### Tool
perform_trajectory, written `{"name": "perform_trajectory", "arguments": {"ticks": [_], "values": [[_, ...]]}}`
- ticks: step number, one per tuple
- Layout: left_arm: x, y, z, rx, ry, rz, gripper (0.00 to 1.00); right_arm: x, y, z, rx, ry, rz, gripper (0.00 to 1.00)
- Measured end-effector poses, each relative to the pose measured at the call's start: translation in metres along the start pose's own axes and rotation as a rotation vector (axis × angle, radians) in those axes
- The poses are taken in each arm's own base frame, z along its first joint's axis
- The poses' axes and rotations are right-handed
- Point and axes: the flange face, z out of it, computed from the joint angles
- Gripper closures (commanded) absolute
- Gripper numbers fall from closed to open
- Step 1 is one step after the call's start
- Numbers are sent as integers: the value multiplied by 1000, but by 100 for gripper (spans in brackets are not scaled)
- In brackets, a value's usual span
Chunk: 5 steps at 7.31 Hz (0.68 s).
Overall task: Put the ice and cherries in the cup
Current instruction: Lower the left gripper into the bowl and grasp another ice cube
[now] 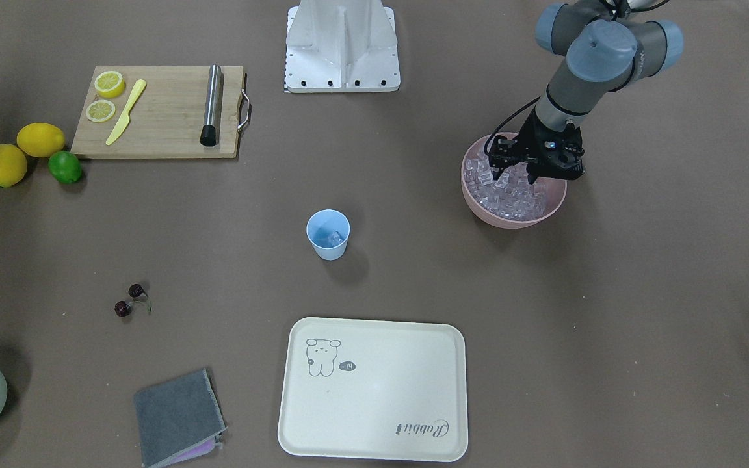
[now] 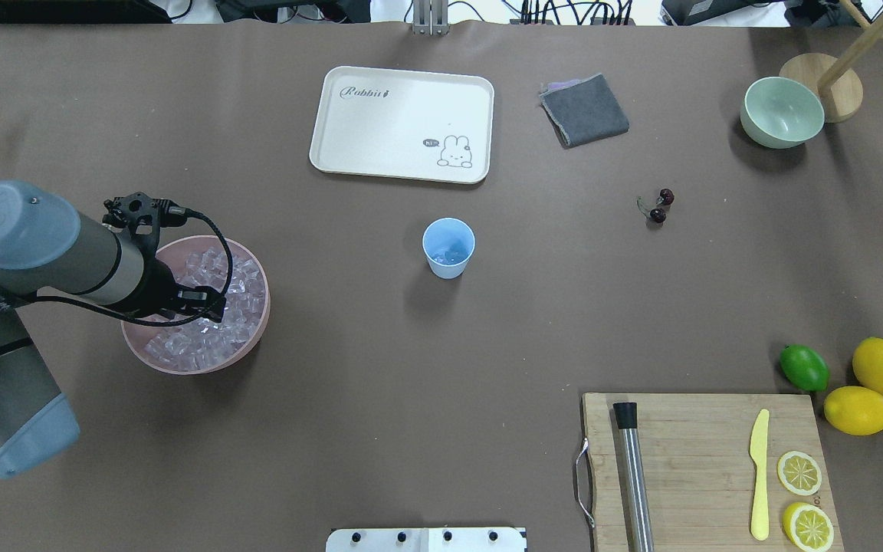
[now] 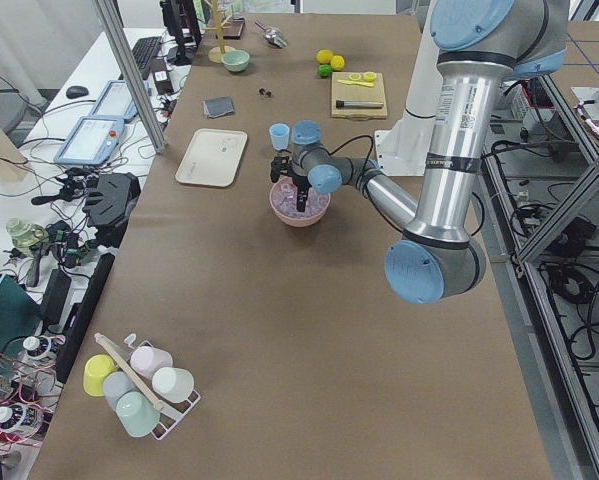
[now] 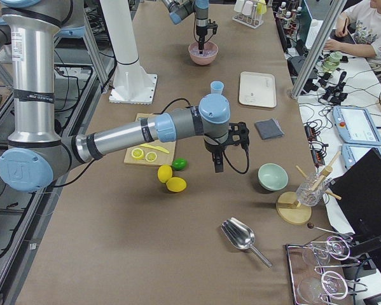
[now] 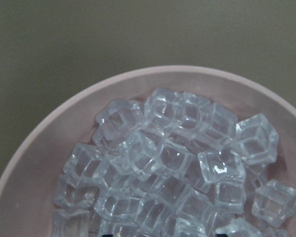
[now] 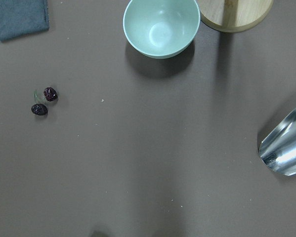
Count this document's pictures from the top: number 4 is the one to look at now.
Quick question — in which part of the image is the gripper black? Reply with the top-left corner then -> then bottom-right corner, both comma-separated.
196,26 -> 207,57
204,135 -> 226,173

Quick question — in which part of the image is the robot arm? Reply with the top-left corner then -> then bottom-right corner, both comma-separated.
162,0 -> 209,54
0,1 -> 230,193

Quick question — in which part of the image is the clear ice cubes pile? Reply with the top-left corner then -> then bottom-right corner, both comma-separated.
190,44 -> 218,57

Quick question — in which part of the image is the light blue cup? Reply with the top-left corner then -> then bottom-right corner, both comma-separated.
210,81 -> 225,95

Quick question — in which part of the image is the steel ice scoop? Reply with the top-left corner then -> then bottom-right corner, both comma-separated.
221,217 -> 272,268

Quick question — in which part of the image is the wooden cup stand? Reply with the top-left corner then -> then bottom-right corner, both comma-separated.
276,151 -> 342,225

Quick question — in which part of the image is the clear textured glass cup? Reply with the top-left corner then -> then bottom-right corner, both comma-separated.
296,173 -> 331,207

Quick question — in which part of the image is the pink bowl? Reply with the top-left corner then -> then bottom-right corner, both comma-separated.
188,41 -> 219,65

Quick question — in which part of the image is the green lime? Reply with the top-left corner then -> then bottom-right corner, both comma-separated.
172,158 -> 188,171

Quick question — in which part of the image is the yellow lemon lower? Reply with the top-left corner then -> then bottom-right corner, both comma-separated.
166,177 -> 187,193

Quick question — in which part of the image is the yellow lemon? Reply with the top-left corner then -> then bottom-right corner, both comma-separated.
166,177 -> 187,193
157,165 -> 173,184

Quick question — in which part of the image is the yellow lemon upper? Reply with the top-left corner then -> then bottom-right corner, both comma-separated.
157,165 -> 173,184

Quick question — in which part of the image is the mint green bowl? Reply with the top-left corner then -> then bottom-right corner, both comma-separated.
258,163 -> 289,191

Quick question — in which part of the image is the white bottle rack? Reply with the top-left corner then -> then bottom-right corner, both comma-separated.
232,0 -> 267,29

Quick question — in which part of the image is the grey folded cloth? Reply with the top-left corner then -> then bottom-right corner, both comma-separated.
254,118 -> 284,140

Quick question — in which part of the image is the lemon half slice lower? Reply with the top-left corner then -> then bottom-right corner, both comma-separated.
145,151 -> 158,163

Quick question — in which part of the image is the lemon half slice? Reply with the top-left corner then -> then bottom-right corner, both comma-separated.
131,147 -> 145,160
145,151 -> 158,163

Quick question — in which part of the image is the cream rabbit tray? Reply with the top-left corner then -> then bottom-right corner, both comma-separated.
239,71 -> 277,109

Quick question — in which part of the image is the yellow plastic knife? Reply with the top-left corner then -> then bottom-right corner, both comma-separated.
140,144 -> 170,154

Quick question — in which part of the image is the bamboo cutting board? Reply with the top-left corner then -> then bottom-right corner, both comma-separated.
123,113 -> 177,167

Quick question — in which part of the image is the lemon half slice upper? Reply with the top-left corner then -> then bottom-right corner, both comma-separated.
131,147 -> 145,160

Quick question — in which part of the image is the brown tipped stir stick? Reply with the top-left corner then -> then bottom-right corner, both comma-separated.
307,222 -> 336,234

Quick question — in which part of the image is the blue teach pendant lower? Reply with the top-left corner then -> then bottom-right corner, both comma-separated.
341,143 -> 381,170

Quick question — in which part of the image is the blue teach pendant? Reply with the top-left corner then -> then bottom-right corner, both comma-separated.
341,143 -> 381,170
332,106 -> 381,146

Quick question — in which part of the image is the blue teach pendant upper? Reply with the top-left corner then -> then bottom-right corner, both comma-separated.
332,106 -> 381,146

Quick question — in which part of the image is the stemmed glass upper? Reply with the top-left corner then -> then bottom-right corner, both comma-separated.
302,236 -> 350,267

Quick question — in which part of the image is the stemmed glass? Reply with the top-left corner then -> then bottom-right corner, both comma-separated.
302,236 -> 350,267
297,271 -> 348,304

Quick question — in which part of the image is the black monitor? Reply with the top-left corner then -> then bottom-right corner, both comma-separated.
331,147 -> 381,255

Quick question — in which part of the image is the stemmed glass lower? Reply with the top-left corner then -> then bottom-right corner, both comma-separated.
297,271 -> 348,304

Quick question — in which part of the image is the seated person white shirt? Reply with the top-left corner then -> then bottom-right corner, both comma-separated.
324,0 -> 381,64

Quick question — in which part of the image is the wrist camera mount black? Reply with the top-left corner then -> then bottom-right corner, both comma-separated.
224,122 -> 249,151

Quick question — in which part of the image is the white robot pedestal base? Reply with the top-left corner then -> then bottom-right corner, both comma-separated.
99,0 -> 158,105

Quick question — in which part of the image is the aluminium frame post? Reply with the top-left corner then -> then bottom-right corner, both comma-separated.
290,0 -> 347,100

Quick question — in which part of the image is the wire glass rack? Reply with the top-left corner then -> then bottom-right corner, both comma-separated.
286,242 -> 368,304

